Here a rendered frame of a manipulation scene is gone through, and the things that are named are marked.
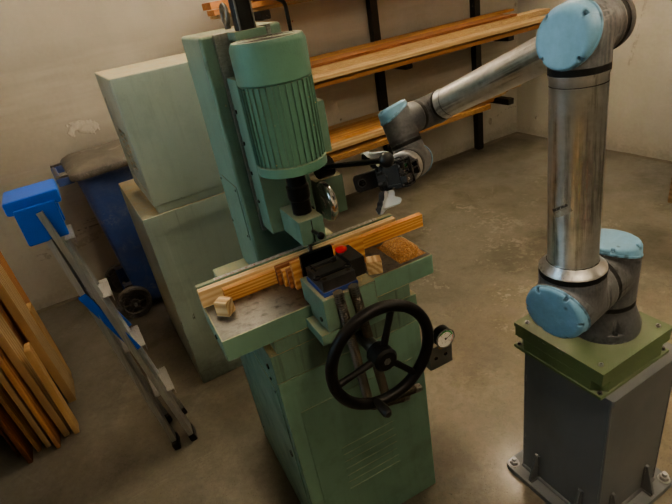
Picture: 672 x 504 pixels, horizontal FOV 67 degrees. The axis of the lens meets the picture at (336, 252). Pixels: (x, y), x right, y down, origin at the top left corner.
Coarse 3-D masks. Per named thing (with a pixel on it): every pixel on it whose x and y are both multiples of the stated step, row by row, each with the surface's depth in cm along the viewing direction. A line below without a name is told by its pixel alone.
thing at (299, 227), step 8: (280, 208) 140; (288, 208) 138; (312, 208) 136; (288, 216) 135; (296, 216) 133; (304, 216) 132; (312, 216) 131; (320, 216) 131; (288, 224) 137; (296, 224) 131; (304, 224) 130; (312, 224) 131; (320, 224) 132; (288, 232) 140; (296, 232) 133; (304, 232) 131; (304, 240) 131; (312, 240) 133
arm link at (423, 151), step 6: (408, 144) 142; (414, 144) 142; (420, 144) 143; (396, 150) 144; (402, 150) 141; (414, 150) 141; (420, 150) 143; (426, 150) 146; (420, 156) 140; (426, 156) 144; (432, 156) 149; (426, 162) 143; (432, 162) 149; (426, 168) 144
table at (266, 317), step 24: (384, 264) 137; (408, 264) 135; (432, 264) 139; (288, 288) 134; (384, 288) 134; (240, 312) 128; (264, 312) 126; (288, 312) 124; (216, 336) 125; (240, 336) 119; (264, 336) 123
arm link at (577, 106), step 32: (576, 0) 92; (608, 0) 93; (544, 32) 96; (576, 32) 91; (608, 32) 92; (544, 64) 98; (576, 64) 93; (608, 64) 95; (576, 96) 97; (608, 96) 99; (576, 128) 100; (576, 160) 103; (576, 192) 106; (576, 224) 109; (544, 256) 123; (576, 256) 113; (544, 288) 118; (576, 288) 115; (608, 288) 120; (544, 320) 123; (576, 320) 115
